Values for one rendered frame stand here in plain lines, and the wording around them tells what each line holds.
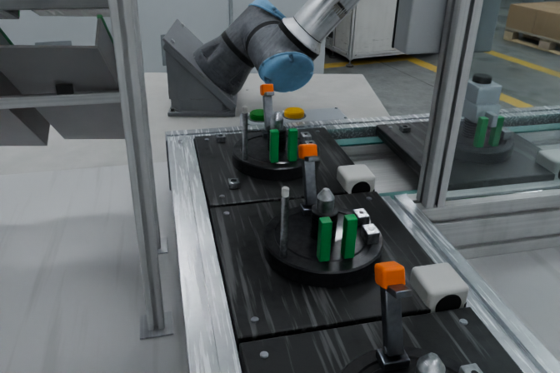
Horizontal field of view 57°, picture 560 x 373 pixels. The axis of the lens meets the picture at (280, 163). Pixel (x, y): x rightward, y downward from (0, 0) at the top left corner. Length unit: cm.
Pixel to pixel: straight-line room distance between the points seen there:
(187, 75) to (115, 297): 68
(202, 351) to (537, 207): 55
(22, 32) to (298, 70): 274
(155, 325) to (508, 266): 51
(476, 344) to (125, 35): 44
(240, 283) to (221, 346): 8
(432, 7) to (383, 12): 443
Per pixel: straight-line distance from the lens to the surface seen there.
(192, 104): 131
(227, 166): 81
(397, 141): 93
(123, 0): 50
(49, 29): 371
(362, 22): 500
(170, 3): 376
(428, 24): 68
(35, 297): 78
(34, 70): 70
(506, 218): 84
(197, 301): 56
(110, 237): 86
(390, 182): 90
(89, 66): 67
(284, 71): 116
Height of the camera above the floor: 133
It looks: 26 degrees down
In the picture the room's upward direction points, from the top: 1 degrees clockwise
